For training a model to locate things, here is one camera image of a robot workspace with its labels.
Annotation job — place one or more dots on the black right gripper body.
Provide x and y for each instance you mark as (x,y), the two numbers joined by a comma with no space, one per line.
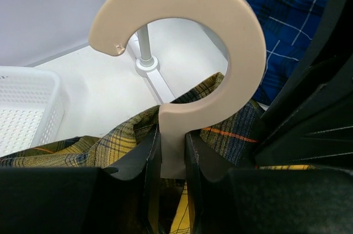
(310,121)

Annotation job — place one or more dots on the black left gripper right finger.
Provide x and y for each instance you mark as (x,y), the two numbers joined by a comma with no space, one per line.
(224,198)

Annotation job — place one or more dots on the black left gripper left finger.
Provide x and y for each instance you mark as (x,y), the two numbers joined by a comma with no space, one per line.
(121,198)

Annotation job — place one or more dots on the yellow plaid shirt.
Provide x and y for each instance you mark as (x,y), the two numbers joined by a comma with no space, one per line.
(229,138)

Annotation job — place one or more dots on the beige hanger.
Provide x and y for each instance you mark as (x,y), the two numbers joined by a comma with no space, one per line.
(235,24)

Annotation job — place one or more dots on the blue plaid shirt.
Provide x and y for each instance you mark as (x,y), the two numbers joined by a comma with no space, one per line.
(289,27)

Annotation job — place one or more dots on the white plastic basket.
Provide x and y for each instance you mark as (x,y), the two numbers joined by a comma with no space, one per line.
(31,108)

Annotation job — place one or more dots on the white clothes rack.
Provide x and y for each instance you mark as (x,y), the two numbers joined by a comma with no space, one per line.
(148,66)

